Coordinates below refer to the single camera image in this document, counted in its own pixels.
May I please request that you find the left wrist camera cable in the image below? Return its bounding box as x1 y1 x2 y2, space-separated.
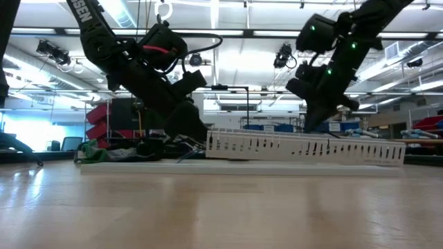
162 33 224 75

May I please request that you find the black metal gantry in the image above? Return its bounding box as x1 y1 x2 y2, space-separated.
207 84 251 129

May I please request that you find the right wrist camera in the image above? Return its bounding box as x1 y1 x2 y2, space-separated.
294 61 328 84

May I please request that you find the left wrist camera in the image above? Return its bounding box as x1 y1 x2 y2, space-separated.
172 68 208 98

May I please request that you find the white air vent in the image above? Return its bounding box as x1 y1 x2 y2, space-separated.
384 41 401 61

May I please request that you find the pale blue roll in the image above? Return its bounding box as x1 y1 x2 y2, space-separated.
345 128 381 138
400 129 432 140

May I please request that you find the white slotted cable raceway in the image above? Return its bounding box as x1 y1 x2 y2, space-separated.
206 127 406 167

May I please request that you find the red storage bin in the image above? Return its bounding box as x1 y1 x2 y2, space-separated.
86 106 109 125
86 122 110 140

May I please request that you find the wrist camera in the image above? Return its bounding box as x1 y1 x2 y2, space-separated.
172 68 208 98
294 61 328 84

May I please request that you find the white building column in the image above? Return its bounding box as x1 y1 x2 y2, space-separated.
192 92 206 111

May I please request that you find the wooden workbench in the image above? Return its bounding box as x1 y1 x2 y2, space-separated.
397 138 443 146

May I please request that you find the red plastic crate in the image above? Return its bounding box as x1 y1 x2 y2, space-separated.
411 115 443 131

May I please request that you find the black monitor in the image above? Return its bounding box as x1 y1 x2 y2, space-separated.
110 97 146 131

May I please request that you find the black cable bundle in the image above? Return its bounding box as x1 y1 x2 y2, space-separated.
0 132 45 167

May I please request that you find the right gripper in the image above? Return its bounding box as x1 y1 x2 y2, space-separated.
286 62 361 134

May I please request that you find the thin black cable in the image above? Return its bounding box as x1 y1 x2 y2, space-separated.
136 0 150 32

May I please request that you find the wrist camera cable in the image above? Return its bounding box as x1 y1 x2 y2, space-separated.
307 50 323 68
162 33 224 75

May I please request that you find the white raceway cover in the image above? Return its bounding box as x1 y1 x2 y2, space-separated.
80 160 402 178

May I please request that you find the black dome camera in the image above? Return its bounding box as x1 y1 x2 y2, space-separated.
188 52 204 68

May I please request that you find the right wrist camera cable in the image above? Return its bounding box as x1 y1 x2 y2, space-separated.
307 50 323 68

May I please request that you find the white ring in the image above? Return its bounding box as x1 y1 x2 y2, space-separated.
154 0 174 21

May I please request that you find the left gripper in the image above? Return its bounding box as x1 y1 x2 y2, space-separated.
107 62 210 143

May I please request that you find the grey work glove green cuff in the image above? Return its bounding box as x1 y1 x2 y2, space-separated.
73 138 139 163

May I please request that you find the black camera on bracket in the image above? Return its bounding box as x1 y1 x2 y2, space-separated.
35 39 69 66

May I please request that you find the black camera with cable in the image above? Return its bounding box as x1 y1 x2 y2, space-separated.
273 43 298 70

